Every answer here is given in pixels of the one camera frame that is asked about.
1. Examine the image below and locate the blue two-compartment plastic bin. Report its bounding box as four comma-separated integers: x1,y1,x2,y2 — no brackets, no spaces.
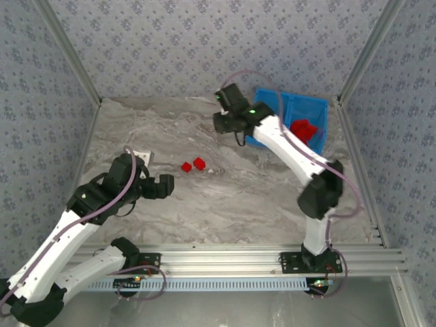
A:
245,87,330,155

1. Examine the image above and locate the small black controller board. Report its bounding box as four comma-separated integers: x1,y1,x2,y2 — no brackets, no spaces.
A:
308,277,333,290
113,276,142,290

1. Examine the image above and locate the grey metal panel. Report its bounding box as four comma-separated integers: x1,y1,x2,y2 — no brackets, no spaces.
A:
61,289,403,327

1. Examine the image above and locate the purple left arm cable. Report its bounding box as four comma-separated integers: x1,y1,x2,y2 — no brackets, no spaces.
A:
0,145,168,316

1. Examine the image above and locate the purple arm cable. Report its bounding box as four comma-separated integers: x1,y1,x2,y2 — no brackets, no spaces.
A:
0,145,168,316
220,69,364,300

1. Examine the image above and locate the thin black left gripper cable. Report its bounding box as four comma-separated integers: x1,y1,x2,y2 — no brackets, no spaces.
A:
114,200,137,218

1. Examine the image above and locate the aluminium side rail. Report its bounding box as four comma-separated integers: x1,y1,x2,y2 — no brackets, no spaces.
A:
50,100,103,251
333,96,391,249

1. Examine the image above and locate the wide aluminium base rail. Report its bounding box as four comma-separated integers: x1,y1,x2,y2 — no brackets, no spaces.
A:
67,242,408,276

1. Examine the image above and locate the slotted light cable duct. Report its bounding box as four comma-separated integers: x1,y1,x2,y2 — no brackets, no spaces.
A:
84,276,311,293

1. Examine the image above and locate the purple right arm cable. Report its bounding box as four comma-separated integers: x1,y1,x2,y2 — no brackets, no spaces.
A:
220,69,364,300

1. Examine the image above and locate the aluminium frame post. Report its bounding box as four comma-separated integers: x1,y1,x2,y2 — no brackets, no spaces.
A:
32,0,104,107
336,0,407,103

